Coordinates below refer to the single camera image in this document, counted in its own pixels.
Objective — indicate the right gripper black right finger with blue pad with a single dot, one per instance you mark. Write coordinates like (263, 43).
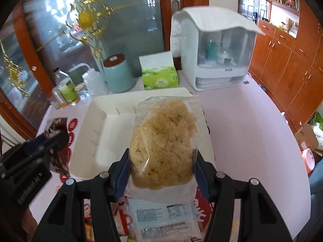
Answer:
(259, 218)

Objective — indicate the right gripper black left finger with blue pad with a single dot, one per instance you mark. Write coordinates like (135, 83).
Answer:
(64, 218)

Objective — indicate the dark brown snack packet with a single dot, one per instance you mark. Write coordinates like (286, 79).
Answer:
(57, 137)

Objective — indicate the clear bag yellow puffed snack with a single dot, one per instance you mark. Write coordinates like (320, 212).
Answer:
(163, 149)

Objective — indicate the red white snack packet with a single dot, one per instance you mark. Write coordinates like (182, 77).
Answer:
(122, 216)

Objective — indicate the small glass jar orange base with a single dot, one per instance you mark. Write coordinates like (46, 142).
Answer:
(57, 100)

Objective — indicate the pink plastic stool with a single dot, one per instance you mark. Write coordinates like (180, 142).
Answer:
(309, 160)

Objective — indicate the pink printed tablecloth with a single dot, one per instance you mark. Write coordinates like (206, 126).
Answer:
(245, 136)

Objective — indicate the pale blue snack packet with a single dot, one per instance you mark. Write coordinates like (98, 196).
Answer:
(163, 222)

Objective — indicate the white plastic storage bin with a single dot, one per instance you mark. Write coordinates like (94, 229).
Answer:
(106, 130)

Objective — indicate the clear bottle green label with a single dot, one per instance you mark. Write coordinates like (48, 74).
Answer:
(66, 86)

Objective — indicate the cardboard box on floor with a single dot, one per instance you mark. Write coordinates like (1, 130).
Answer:
(306, 138)

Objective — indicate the white squeeze wash bottle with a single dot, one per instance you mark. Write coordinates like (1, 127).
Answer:
(92, 79)

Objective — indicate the mint green cylindrical canister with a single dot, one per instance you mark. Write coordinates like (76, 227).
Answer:
(118, 74)

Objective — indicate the green tissue box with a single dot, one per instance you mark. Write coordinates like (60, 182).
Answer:
(158, 71)

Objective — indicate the white dish cabinet with cover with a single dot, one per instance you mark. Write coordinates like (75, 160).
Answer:
(215, 46)

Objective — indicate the orange wooden cabinet wall unit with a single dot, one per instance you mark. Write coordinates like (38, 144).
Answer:
(287, 59)

